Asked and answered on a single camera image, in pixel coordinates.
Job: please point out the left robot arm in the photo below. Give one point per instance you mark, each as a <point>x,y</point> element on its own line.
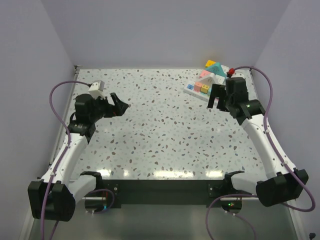
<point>54,196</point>

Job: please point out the teal triangular socket adapter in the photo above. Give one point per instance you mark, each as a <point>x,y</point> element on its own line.
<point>216,69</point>

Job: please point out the salmon pink plug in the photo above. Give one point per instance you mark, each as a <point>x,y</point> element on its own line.
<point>197,86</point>

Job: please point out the yellow plug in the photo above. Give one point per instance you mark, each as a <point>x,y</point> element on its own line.
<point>204,89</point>

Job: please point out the right wrist camera red knob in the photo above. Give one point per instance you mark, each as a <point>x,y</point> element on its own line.
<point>230,72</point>

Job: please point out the white triangular socket adapter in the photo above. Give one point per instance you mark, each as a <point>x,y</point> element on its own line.
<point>208,79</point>

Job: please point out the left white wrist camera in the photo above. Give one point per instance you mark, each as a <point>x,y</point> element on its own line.
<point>96,89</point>

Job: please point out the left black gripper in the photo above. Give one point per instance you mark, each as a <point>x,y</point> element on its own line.
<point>121,106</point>

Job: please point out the white power strip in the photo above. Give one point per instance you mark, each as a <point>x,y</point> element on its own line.
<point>188,89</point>

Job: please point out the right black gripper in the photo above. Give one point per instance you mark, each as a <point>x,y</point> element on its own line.
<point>217,90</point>

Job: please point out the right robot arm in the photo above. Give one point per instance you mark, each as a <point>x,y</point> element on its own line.
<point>281,181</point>

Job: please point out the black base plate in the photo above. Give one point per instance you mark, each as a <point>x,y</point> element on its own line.
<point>167,192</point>

